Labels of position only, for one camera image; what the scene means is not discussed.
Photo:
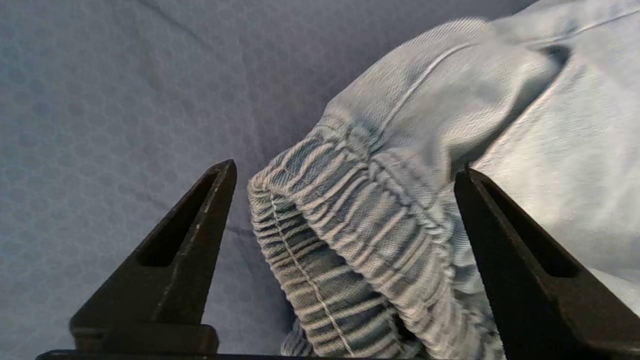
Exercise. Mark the blue bed sheet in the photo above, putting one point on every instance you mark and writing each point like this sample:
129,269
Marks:
150,100

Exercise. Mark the light blue denim shorts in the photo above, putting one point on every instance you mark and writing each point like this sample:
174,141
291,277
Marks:
450,175

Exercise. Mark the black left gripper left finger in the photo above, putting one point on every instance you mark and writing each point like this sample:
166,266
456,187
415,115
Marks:
170,280

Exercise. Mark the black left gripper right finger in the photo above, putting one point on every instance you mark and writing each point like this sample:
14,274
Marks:
540,285

